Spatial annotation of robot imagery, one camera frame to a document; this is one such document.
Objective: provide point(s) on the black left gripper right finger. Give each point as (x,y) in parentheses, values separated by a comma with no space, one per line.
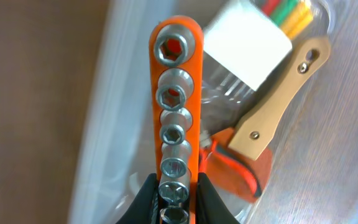
(210,209)

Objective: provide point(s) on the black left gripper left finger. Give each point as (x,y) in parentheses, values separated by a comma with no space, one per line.
(144,208)

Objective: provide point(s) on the orange scraper with wooden handle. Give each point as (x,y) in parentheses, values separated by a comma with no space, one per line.
(249,140)

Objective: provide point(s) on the clear plastic container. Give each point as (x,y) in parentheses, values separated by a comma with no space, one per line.
(315,168)

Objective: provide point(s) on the clear box of coloured bits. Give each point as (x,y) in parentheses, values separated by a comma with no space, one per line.
(245,50)

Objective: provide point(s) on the socket set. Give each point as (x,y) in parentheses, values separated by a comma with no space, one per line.
(176,63)

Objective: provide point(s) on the red handled cutting pliers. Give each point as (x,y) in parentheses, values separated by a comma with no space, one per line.
(229,173)

